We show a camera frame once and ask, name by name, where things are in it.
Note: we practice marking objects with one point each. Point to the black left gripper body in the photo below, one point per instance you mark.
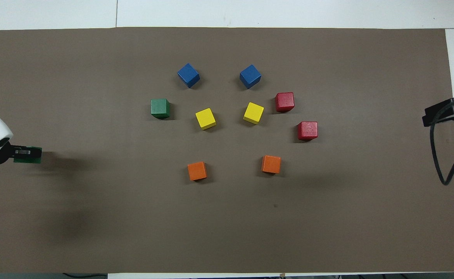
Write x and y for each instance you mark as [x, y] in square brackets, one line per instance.
[4, 153]

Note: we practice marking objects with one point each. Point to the green wooden cube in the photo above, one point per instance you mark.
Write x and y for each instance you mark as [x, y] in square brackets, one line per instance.
[35, 158]
[160, 108]

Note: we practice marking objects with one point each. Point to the red wooden cube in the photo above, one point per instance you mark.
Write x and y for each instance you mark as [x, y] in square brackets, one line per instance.
[307, 130]
[284, 102]

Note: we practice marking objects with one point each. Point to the orange wooden cube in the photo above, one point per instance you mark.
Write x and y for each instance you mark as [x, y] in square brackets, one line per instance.
[271, 164]
[197, 171]

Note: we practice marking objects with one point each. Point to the yellow wooden cube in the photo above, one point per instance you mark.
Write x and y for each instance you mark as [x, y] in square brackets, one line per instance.
[253, 113]
[205, 118]

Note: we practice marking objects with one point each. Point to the blue wooden cube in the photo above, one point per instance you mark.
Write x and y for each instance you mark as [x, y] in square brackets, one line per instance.
[188, 75]
[250, 76]

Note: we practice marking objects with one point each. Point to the brown paper mat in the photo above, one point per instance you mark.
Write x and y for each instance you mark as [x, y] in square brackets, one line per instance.
[226, 224]

